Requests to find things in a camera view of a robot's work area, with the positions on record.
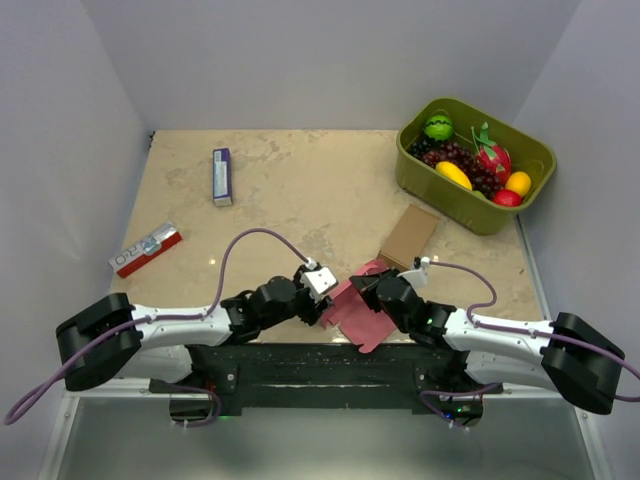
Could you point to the pink paper box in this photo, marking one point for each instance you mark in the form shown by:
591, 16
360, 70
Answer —
360, 325

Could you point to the olive green plastic bin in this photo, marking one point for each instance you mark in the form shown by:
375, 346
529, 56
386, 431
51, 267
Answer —
481, 216

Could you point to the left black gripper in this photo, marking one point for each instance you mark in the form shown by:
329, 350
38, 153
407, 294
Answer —
313, 310

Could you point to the red toy apple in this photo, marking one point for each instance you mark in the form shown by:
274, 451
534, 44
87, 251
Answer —
507, 198

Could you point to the orange toy lemon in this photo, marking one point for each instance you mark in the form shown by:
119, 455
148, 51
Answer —
520, 183

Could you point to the red toy dragon fruit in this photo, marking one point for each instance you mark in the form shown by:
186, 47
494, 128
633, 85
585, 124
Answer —
490, 154

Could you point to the yellow toy mango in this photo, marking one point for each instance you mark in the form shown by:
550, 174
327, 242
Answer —
454, 173

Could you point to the purple toothpaste box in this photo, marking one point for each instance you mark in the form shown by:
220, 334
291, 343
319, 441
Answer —
222, 191

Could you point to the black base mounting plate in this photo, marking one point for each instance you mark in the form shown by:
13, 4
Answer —
326, 376

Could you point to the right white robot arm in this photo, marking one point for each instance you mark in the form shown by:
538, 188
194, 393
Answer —
566, 355

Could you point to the aluminium frame rail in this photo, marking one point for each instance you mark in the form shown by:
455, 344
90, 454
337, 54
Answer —
139, 388

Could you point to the dark purple toy grapes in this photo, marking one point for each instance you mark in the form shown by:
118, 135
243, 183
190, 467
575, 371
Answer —
431, 152

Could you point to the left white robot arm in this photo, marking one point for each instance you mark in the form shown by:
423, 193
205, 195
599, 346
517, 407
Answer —
115, 338

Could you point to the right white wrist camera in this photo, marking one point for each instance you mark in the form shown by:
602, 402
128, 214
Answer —
417, 275

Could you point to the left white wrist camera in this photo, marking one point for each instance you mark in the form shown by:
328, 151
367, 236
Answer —
318, 279

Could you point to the green toy watermelon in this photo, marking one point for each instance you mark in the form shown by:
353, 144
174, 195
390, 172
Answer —
438, 127

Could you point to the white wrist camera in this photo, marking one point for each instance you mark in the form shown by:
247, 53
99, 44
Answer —
318, 279
417, 275

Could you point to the red white toothpaste box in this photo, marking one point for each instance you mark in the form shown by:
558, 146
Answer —
134, 257

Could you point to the brown cardboard box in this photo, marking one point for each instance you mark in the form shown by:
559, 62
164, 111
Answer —
408, 238

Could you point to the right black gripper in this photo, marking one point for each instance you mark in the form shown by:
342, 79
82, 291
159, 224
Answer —
367, 284

